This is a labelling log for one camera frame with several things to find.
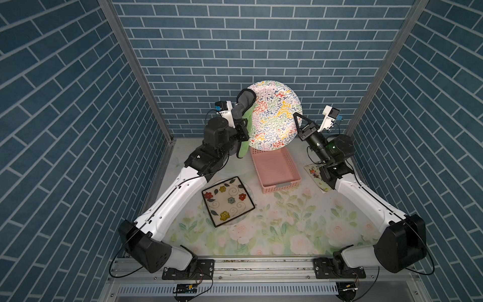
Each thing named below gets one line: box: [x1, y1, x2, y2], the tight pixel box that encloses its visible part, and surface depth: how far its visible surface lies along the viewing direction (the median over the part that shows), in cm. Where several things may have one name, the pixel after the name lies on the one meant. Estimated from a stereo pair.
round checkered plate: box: [201, 178, 255, 226], surface depth 91 cm
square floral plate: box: [201, 176, 256, 228], surface depth 93 cm
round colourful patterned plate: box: [247, 80, 303, 151], surface depth 68 cm
